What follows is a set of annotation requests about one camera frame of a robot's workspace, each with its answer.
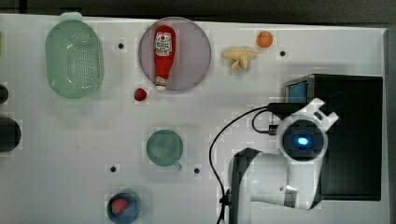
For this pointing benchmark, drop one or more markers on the black toaster oven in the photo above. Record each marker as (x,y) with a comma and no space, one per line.
(352,166)

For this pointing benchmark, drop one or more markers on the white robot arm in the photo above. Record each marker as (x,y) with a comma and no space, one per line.
(289,177)

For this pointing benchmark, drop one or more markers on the green metal mug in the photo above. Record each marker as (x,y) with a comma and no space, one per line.
(165,148)

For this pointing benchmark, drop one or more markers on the grey round plate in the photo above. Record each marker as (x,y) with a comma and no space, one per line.
(192,59)

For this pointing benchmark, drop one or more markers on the peeled toy banana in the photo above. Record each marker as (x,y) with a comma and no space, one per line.
(240,56)

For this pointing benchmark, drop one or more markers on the red plush ketchup bottle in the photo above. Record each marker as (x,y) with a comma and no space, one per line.
(165,43)

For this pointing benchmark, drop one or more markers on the orange toy fruit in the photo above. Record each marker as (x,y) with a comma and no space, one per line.
(264,39)

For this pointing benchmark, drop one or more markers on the toy strawberry in bowl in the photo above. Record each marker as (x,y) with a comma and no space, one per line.
(119,205)

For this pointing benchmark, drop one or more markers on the blue bowl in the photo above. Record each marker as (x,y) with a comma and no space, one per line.
(131,213)

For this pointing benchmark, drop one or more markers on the green plastic colander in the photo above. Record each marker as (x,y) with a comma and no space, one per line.
(74,58)

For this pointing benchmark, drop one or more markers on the black frying pan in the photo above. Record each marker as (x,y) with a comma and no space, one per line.
(10,134)

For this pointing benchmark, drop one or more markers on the black pot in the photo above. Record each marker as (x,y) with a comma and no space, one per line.
(3,94)

